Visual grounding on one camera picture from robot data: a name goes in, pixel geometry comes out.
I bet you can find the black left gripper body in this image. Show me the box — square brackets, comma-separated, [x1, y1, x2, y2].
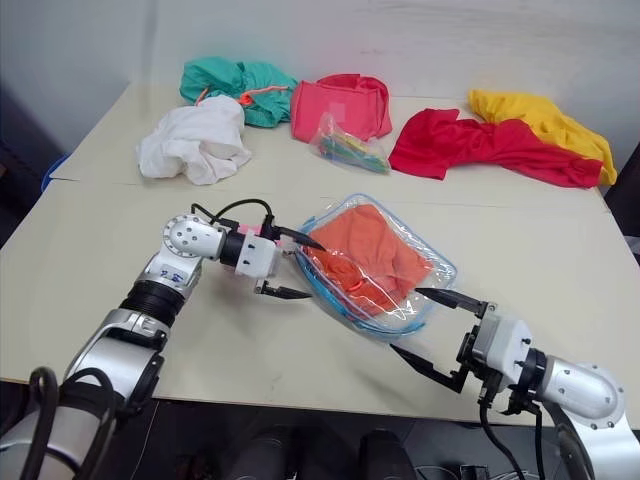
[252, 222, 290, 296]

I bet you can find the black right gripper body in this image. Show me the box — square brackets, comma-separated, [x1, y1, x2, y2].
[456, 301, 502, 402]

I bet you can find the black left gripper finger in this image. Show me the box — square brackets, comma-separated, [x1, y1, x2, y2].
[263, 282, 314, 301]
[273, 225, 328, 251]

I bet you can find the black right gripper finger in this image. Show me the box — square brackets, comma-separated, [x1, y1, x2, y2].
[414, 287, 484, 318]
[389, 343, 469, 394]

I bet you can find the clear plastic pouch blue zip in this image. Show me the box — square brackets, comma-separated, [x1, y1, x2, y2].
[294, 193, 459, 344]

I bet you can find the orange cloth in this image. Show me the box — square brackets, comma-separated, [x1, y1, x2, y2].
[306, 204, 434, 319]

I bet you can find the white crumpled cloth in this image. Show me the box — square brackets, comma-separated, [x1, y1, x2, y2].
[136, 95, 254, 187]

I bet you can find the coral pink cloth bag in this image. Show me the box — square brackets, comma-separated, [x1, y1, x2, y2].
[290, 73, 394, 143]

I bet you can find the red cloth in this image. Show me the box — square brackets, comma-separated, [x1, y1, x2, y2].
[388, 107, 604, 191]

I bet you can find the yellow cloth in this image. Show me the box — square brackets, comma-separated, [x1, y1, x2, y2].
[467, 88, 619, 188]

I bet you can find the pink tape on left gripper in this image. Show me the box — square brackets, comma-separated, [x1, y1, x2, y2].
[237, 224, 284, 249]

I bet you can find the clear bag of colourful sticks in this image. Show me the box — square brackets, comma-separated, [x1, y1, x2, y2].
[308, 111, 393, 177]

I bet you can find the dark furniture piece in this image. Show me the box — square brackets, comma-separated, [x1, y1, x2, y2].
[603, 168, 640, 254]

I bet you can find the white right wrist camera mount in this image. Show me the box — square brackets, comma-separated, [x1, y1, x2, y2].
[485, 309, 537, 389]

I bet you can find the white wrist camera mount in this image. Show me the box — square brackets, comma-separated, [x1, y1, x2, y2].
[485, 309, 537, 389]
[233, 233, 280, 279]

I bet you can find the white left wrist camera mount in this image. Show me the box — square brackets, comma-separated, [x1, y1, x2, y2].
[233, 233, 280, 279]

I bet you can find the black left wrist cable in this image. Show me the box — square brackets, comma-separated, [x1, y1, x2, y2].
[191, 198, 277, 232]

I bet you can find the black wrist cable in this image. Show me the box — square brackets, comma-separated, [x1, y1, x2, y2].
[477, 384, 546, 480]
[191, 198, 277, 232]

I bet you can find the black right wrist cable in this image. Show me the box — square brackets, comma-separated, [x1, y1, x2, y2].
[477, 384, 546, 480]

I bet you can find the green drawstring cloth bag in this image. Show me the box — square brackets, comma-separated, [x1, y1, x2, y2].
[179, 57, 300, 128]

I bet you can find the black left upper arm cable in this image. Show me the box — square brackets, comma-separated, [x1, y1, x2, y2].
[27, 366, 124, 480]

